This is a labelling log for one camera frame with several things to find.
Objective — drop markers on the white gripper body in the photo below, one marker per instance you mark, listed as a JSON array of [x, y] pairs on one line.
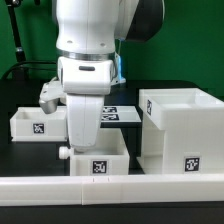
[[84, 114]]

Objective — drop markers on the white front drawer box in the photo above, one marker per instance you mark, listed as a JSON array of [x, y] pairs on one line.
[[108, 157]]

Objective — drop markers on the white drawer box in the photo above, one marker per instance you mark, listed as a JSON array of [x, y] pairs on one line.
[[31, 124], [108, 157]]

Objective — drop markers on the white drawer cabinet frame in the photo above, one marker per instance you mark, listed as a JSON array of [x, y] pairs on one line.
[[182, 132]]

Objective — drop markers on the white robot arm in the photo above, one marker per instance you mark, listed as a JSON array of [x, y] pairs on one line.
[[87, 31]]

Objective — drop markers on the white rear drawer box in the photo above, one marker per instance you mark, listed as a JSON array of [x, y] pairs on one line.
[[31, 124]]

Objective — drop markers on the black stand pole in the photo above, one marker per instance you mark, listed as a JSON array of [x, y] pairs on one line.
[[18, 71]]

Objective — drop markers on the white marker base plate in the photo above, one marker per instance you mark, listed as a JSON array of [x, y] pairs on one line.
[[125, 114]]

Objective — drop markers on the white front rail wall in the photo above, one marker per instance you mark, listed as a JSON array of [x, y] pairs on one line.
[[91, 190]]

